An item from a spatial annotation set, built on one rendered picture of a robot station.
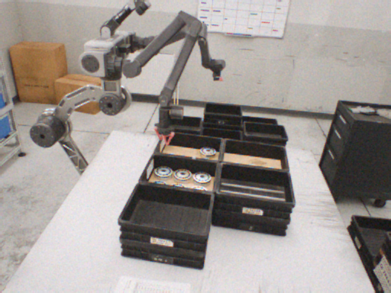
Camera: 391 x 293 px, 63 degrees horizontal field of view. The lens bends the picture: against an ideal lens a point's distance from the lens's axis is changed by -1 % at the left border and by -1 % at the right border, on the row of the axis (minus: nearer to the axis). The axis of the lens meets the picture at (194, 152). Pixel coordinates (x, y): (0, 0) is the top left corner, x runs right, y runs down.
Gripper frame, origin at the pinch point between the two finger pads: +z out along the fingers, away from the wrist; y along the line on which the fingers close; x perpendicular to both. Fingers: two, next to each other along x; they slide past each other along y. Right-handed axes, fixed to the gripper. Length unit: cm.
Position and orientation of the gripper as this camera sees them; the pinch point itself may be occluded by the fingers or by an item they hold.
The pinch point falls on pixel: (163, 140)
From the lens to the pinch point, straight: 177.0
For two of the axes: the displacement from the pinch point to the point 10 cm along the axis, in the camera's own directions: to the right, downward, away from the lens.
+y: -5.9, -4.5, 6.7
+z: -0.5, 8.5, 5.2
